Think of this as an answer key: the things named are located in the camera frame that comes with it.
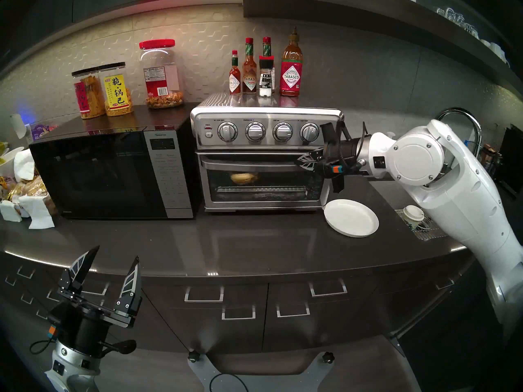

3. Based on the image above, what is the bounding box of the small Tabasco bottle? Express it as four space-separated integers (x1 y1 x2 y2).
229 50 241 95

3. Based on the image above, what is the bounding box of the glass oven door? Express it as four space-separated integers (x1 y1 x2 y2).
198 151 336 210

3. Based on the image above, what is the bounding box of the white tissue paper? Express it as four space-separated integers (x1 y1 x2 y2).
13 148 37 183

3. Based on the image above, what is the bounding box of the white lidded paper cup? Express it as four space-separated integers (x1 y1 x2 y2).
402 205 425 229

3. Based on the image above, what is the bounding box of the black salt grinder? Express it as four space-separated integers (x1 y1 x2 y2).
258 55 274 97

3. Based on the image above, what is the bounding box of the red label snack jar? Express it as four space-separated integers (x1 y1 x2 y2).
72 68 106 120

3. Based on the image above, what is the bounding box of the black coffee machine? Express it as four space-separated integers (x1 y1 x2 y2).
501 124 523 194

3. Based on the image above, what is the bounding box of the bagged bread loaf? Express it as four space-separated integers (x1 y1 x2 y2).
8 175 58 216

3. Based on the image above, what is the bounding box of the dark upper cabinet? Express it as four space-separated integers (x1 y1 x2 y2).
0 0 250 75

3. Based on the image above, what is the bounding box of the orange tagged gripper cable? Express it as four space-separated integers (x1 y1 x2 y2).
330 121 368 176
29 324 58 354

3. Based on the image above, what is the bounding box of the orange tagged right gripper cable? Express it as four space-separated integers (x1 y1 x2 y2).
330 121 368 176

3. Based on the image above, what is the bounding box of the medium orange Tabasco bottle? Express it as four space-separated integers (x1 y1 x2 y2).
242 38 258 94

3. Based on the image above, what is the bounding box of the large Tabasco bottle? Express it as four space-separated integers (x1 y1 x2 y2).
280 27 304 97

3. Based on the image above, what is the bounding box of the wire sink grid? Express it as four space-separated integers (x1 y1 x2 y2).
396 209 449 241

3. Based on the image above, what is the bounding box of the red lid plastic jar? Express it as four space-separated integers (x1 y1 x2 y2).
139 39 184 109

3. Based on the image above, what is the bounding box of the black microwave oven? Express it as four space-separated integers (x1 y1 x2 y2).
29 105 203 220

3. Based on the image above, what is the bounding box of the white round plate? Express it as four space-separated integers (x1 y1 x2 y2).
324 199 380 238

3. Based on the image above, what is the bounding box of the wire oven rack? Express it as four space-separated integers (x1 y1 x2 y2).
210 173 323 192

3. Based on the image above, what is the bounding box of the dark wall shelf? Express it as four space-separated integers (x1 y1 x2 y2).
243 0 523 100

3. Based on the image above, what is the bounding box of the silver oven knob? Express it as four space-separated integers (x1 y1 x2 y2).
273 122 294 143
245 122 266 143
217 122 238 143
299 122 321 144

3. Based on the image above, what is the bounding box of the large white paper sheet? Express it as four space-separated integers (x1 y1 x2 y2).
18 194 55 229

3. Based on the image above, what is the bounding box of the copper glass french press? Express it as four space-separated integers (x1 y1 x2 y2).
480 144 503 175

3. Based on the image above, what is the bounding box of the foil lined crumb tray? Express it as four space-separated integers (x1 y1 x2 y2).
217 191 310 202

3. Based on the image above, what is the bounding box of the grey robot base frame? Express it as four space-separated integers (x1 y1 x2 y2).
187 350 335 392

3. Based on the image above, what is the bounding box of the chrome gooseneck faucet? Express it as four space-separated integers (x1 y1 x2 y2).
436 107 483 159

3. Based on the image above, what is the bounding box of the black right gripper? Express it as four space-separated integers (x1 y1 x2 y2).
295 122 363 194

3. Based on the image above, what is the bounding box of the green label Tabasco bottle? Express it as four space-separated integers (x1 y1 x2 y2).
262 37 276 94

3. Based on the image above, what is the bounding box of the white bowl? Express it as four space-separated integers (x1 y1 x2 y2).
0 146 25 179

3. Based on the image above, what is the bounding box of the black base cable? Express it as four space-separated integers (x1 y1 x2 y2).
209 373 248 392

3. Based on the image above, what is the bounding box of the small white paper sheet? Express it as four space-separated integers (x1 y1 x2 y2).
0 199 22 223

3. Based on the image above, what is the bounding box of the dark base cabinet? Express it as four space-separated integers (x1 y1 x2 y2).
0 252 491 355

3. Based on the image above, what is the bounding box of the orange tagged left gripper cable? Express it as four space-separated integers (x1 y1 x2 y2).
29 324 58 354

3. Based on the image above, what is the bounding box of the white wall dispenser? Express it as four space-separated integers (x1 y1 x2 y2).
9 114 27 139

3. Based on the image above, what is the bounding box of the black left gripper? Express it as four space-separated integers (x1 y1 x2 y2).
48 245 143 357

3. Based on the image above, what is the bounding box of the silver toaster oven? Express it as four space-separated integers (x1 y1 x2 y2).
190 92 344 213

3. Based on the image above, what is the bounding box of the yellow label snack jar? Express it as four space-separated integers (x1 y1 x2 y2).
97 62 134 117

